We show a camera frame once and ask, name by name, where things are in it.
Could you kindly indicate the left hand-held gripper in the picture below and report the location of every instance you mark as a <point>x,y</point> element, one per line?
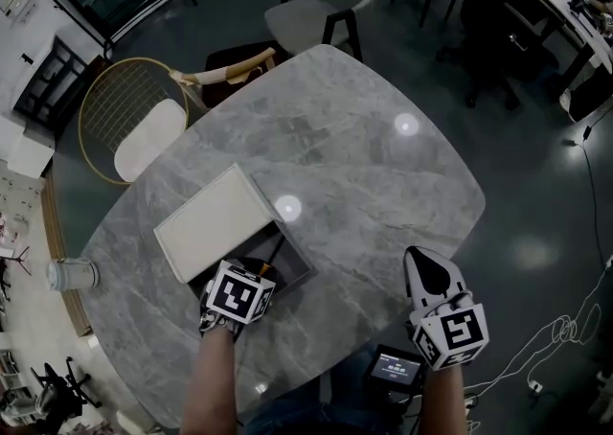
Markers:
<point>234,296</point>

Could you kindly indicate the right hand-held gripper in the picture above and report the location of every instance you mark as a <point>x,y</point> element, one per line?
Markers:
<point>455,332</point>

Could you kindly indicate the person's right forearm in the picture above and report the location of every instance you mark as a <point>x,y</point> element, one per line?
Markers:
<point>445,404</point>

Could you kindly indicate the person's left forearm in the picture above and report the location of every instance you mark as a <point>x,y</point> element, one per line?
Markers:
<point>211,385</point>

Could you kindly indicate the black chest-mounted screen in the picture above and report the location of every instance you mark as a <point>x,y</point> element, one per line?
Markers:
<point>395,368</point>

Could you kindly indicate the person's legs in jeans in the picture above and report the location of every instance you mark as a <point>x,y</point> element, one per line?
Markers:
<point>306,414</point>

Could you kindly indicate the white power strip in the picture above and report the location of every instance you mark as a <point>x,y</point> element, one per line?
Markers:
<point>535,385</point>

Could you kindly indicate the white ribbed cylindrical canister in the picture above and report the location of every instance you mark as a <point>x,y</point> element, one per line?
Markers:
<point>72,274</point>

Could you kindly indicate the black office chair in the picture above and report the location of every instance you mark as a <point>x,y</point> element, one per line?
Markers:
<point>498,40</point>
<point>62,385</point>

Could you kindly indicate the wooden slatted platform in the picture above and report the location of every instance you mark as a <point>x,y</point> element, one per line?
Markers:
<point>53,222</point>

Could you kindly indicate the white and black machine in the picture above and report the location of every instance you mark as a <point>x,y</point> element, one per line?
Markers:
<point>589,98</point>

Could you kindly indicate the black shelf unit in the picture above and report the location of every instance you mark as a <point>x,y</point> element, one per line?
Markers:
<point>48,88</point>

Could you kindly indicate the black clothes rack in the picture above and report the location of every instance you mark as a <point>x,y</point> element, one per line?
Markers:
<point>108,46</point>

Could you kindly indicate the grey upholstered chair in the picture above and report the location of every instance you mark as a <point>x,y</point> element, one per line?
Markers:
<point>306,16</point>

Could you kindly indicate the white desk black legs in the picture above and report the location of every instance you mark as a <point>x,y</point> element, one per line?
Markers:
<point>591,40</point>

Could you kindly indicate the small white wall sign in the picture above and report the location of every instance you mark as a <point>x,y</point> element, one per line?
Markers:
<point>29,10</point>

